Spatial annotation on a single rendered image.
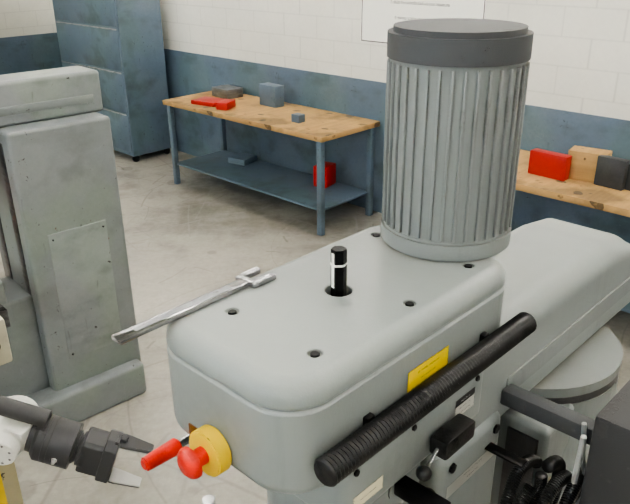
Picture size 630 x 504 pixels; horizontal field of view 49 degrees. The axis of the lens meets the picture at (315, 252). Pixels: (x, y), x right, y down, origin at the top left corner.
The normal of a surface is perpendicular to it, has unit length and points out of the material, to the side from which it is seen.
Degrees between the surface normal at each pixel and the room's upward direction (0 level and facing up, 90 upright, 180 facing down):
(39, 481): 0
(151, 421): 0
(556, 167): 90
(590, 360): 0
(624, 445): 90
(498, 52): 90
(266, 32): 90
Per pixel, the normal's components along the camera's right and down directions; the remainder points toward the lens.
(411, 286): -0.01, -0.91
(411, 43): -0.73, 0.29
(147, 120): 0.72, 0.28
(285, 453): -0.07, 0.40
